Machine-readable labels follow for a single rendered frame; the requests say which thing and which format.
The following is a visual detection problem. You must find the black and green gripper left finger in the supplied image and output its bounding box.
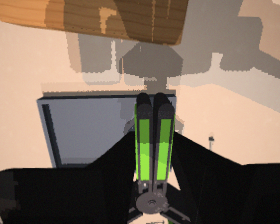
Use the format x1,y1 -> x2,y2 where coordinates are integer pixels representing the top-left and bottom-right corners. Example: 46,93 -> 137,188
0,131 -> 136,224

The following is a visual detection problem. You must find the black spring clamp with green grips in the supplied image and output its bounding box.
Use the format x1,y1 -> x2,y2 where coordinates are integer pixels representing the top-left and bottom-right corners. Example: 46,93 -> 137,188
127,92 -> 191,224

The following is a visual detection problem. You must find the light brown wooden board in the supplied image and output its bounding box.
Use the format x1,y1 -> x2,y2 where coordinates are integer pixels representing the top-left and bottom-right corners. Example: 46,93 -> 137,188
0,0 -> 189,46

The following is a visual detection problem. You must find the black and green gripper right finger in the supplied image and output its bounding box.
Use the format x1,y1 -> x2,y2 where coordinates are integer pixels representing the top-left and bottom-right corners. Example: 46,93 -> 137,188
170,131 -> 280,224

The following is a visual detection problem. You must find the dark grey shallow tray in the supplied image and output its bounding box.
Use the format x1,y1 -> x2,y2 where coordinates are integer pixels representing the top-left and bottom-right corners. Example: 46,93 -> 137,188
36,95 -> 137,168

